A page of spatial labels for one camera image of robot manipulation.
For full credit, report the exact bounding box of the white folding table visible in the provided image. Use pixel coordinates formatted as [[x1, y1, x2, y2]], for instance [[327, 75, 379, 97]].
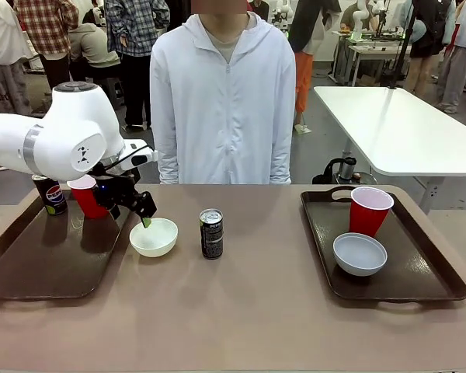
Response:
[[313, 85, 466, 214]]

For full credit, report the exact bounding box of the person in white hoodie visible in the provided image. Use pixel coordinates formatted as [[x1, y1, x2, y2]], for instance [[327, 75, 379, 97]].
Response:
[[149, 0, 297, 186]]

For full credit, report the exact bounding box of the grey thermos bottle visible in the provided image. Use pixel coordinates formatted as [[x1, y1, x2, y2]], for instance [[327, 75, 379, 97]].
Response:
[[340, 156, 358, 182]]

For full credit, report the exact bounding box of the black Pepsi can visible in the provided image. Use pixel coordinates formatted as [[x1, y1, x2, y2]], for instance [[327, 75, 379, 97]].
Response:
[[31, 174, 69, 217], [199, 208, 224, 260]]

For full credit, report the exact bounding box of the seated bystander in grey hoodie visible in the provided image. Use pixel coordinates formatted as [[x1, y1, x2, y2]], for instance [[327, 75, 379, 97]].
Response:
[[67, 22, 122, 92]]

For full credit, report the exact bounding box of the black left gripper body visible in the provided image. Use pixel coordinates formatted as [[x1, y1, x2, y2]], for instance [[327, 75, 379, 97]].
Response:
[[92, 173, 141, 211]]

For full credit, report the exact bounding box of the brown plastic tray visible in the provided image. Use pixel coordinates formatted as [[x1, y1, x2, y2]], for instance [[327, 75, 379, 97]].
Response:
[[299, 185, 466, 313], [0, 189, 140, 301]]

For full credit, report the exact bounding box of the grey plastic stool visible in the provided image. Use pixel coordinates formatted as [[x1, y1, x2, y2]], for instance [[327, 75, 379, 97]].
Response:
[[99, 76, 126, 110]]

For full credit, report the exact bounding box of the grey bowl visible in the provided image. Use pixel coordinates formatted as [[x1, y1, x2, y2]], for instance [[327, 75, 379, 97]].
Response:
[[332, 232, 388, 277]]

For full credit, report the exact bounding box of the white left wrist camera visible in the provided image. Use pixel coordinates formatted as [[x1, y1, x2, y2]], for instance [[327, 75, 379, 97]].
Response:
[[120, 142, 158, 170]]

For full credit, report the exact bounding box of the bystander in grey plaid shirt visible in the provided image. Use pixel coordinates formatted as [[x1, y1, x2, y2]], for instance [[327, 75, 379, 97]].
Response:
[[103, 0, 171, 131]]

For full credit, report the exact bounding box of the black tripod pole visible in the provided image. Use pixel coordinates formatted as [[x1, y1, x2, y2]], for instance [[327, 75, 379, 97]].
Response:
[[388, 0, 419, 90]]

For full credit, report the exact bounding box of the bystander in red plaid shirt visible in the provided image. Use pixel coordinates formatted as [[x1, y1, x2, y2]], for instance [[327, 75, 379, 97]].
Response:
[[14, 0, 81, 91]]

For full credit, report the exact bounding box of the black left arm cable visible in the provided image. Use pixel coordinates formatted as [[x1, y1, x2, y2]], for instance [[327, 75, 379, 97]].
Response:
[[95, 145, 156, 176]]

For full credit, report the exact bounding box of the person's right forearm white sleeve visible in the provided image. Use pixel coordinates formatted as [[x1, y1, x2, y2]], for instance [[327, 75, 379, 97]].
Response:
[[155, 124, 186, 185]]

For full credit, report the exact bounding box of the bystander in light shirt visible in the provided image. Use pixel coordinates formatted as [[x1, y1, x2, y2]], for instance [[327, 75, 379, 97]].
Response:
[[436, 0, 466, 114]]

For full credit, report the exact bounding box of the red plastic cup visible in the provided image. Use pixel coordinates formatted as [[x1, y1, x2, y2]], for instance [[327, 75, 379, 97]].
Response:
[[68, 176, 110, 220], [349, 186, 395, 238]]

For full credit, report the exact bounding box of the white background workbench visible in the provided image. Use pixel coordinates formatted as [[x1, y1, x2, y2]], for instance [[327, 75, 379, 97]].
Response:
[[332, 30, 412, 87]]

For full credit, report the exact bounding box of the bystander in black clothes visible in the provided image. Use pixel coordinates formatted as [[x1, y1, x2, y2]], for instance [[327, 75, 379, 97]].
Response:
[[402, 0, 457, 98]]

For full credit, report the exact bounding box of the black bag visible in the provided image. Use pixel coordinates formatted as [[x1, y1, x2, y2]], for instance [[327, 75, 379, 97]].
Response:
[[311, 158, 346, 186]]

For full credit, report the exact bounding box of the bystander in orange shorts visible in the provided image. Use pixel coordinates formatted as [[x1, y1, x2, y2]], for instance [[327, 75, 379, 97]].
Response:
[[288, 0, 343, 133]]

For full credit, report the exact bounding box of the person's left forearm white sleeve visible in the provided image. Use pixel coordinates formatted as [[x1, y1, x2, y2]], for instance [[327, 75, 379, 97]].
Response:
[[267, 124, 296, 185]]

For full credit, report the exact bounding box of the white bowl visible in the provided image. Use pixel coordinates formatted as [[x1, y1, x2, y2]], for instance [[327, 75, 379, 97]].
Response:
[[129, 218, 179, 258]]

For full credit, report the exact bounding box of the bystander in white top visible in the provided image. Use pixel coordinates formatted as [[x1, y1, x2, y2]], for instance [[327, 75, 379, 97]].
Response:
[[0, 0, 34, 116]]

